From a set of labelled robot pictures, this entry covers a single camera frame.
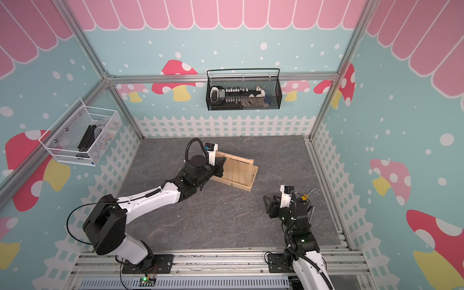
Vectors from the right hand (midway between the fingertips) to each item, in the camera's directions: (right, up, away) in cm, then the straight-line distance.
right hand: (268, 196), depth 81 cm
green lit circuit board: (-51, -33, -8) cm, 61 cm away
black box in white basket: (-73, +25, -9) cm, 78 cm away
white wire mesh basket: (-77, +27, -8) cm, 82 cm away
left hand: (-19, +16, +2) cm, 25 cm away
